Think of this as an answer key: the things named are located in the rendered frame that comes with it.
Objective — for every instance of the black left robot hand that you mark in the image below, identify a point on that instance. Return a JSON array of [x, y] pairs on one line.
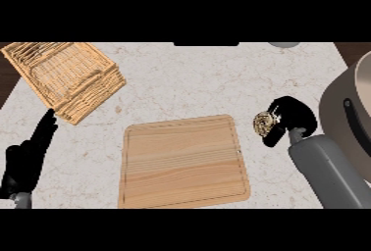
[[28, 157]]

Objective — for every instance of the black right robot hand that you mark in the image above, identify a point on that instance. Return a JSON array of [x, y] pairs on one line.
[[296, 114]]

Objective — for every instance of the golden brown cupcake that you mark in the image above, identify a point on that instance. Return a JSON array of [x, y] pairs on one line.
[[265, 123]]

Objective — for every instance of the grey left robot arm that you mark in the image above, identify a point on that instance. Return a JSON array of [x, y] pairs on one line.
[[21, 200]]

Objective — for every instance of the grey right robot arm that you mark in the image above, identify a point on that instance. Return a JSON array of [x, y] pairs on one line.
[[328, 171]]

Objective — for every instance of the large grey pot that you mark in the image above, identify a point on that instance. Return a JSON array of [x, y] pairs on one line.
[[349, 117]]

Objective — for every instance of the pale wooden cutting board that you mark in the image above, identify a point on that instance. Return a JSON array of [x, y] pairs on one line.
[[185, 162]]

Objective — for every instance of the small grey round object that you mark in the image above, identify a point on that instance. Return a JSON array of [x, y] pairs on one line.
[[284, 44]]

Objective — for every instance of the tan wicker basket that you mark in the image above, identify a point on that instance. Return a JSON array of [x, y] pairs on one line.
[[65, 80]]

